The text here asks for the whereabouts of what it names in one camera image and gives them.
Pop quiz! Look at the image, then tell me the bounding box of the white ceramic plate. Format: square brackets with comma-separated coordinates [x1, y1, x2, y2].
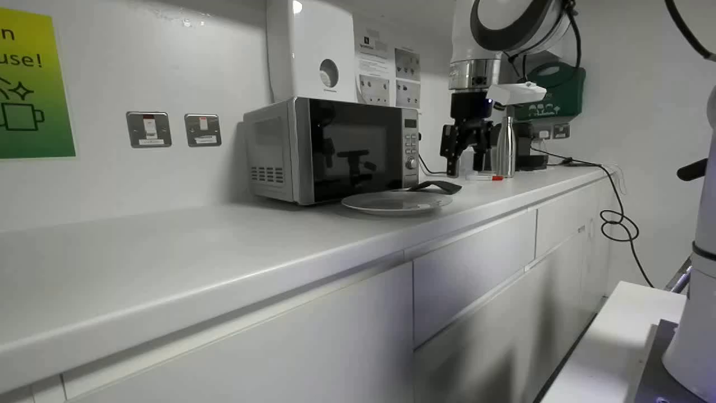
[340, 186, 457, 220]

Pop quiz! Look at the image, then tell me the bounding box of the white cabinet door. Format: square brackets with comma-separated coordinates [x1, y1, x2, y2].
[62, 261, 415, 403]

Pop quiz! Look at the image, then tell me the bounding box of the white narrow cabinet front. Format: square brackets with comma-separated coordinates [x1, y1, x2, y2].
[535, 220, 617, 386]

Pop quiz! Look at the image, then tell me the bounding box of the white wide drawer front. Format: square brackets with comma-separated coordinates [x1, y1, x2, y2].
[408, 207, 538, 347]

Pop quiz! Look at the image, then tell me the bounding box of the white paper towel dispenser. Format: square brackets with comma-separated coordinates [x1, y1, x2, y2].
[263, 0, 359, 105]

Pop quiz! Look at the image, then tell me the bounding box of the coiled black cable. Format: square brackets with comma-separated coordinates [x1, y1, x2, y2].
[530, 145, 658, 292]

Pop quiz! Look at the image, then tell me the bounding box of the white wall cabinet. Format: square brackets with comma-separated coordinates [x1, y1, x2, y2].
[326, 0, 479, 50]

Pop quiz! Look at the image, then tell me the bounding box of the picture instruction sheet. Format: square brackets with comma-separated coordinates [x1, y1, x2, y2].
[356, 73, 394, 107]
[394, 76, 423, 113]
[392, 47, 423, 80]

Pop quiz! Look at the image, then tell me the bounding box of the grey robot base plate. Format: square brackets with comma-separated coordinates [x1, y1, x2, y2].
[623, 318, 716, 403]

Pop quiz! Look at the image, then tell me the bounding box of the white narrow drawer front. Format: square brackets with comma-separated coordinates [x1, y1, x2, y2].
[535, 179, 610, 261]

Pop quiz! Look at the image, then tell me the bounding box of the black countertop appliance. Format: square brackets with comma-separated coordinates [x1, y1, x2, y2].
[513, 119, 549, 173]

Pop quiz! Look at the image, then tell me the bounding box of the white logo instruction sheet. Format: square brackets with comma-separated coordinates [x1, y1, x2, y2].
[356, 29, 396, 76]

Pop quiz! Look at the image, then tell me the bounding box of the silver microwave oven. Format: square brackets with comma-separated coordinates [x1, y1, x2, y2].
[241, 95, 423, 209]

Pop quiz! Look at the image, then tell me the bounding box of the green yellow wall poster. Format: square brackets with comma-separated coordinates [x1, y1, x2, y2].
[0, 8, 77, 161]

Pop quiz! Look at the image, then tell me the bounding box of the metallic cylindrical bottle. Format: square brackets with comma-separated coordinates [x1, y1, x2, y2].
[492, 103, 519, 181]

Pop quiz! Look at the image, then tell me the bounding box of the white robot mounting table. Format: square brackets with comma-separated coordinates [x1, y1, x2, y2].
[538, 279, 689, 403]

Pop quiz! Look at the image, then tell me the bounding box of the clear plastic cup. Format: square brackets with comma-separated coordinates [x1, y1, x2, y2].
[454, 142, 483, 179]

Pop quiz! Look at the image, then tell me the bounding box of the silver metal rail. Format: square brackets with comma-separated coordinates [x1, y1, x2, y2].
[664, 256, 695, 297]

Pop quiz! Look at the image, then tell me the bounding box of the black lever handle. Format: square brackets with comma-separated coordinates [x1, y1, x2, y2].
[676, 158, 708, 183]

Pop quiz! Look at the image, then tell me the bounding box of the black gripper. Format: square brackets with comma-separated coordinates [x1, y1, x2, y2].
[439, 91, 500, 179]

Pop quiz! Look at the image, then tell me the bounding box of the silver wall switch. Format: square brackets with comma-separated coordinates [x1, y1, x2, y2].
[182, 113, 224, 151]

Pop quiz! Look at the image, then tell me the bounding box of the white deep drawer front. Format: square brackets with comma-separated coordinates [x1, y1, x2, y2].
[412, 258, 540, 403]

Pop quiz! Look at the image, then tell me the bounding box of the green wall box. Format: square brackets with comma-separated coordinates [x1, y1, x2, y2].
[513, 60, 589, 124]

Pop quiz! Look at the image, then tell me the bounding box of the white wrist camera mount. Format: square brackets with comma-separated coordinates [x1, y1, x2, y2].
[488, 80, 547, 107]

